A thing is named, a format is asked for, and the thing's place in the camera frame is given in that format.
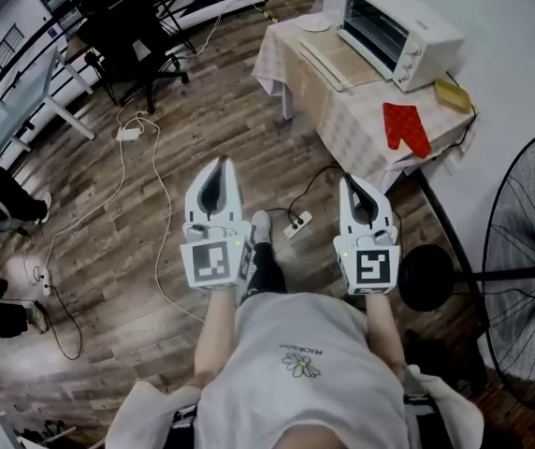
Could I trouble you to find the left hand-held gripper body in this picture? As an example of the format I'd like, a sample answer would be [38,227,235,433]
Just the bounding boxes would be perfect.
[180,209,255,292]

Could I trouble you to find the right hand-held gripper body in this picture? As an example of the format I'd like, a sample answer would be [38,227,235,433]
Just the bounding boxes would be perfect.
[332,224,402,297]

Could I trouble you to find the glass toaster oven door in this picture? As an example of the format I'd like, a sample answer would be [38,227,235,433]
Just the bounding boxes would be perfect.
[296,29,386,93]

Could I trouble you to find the person's right forearm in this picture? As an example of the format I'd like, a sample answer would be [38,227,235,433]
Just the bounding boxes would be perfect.
[364,292,408,379]

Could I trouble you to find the person's left forearm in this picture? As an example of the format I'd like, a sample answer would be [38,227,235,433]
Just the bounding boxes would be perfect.
[194,287,241,388]

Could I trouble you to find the red oven mitt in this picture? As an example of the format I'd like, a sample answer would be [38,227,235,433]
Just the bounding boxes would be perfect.
[382,102,433,160]

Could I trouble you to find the white toaster oven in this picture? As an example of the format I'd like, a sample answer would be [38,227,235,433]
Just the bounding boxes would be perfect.
[337,0,466,94]

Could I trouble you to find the person's white shoe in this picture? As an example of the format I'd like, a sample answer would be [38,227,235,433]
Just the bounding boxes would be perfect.
[251,210,272,245]

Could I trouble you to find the person's black trouser leg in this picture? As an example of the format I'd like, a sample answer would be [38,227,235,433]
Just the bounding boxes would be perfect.
[239,240,289,306]

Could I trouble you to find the table with checkered tablecloth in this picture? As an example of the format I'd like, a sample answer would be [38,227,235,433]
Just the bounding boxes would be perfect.
[252,10,480,195]

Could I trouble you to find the person's white shirt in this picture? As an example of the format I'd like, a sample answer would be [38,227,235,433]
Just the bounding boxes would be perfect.
[194,291,412,449]

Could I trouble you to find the black floor fan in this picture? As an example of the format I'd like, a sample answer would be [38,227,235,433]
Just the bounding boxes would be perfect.
[397,122,535,413]

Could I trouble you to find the black office chair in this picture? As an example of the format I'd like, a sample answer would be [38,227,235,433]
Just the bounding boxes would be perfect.
[75,0,190,115]

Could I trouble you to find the white plate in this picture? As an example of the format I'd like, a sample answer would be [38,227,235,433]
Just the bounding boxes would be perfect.
[295,13,332,34]

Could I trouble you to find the white glass-top desk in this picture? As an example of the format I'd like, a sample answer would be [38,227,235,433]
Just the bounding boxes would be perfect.
[0,44,97,159]

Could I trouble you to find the black power cable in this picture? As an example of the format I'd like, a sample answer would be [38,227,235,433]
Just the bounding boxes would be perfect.
[267,165,348,226]

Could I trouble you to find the long white cable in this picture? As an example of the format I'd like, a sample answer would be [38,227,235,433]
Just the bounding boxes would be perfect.
[45,0,259,325]

